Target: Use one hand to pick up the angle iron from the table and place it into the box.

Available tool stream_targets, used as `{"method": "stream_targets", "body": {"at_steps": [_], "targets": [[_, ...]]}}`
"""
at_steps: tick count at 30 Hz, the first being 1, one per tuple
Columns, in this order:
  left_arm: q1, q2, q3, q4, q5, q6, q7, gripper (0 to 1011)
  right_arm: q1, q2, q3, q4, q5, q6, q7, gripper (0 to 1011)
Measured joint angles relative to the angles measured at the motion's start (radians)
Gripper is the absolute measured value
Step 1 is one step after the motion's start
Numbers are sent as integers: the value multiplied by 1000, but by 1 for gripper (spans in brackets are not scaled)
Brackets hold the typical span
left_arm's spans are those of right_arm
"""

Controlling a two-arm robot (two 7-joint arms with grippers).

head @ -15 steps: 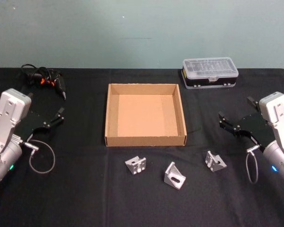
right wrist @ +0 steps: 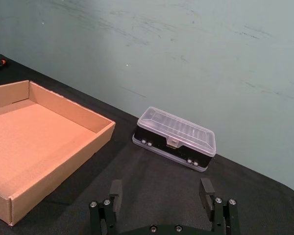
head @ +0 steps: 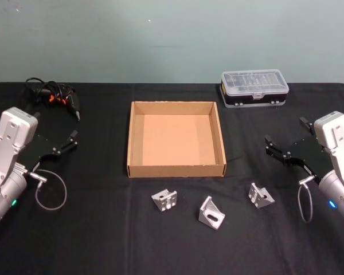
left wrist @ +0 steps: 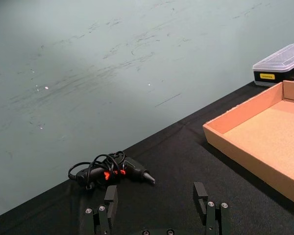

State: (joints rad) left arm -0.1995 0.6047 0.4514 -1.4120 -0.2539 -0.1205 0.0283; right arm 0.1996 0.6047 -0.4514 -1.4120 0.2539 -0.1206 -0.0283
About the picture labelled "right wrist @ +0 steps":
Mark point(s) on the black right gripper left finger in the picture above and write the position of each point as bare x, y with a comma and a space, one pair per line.
114, 205

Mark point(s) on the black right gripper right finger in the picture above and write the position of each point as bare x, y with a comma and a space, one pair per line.
214, 208

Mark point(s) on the black table cloth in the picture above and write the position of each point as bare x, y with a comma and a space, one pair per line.
161, 193

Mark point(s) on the clear plastic case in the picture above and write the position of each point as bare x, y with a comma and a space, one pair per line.
174, 139

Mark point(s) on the shallow brown cardboard tray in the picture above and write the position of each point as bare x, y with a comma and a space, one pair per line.
39, 137

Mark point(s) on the plain pale wall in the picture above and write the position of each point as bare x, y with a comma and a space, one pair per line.
161, 61

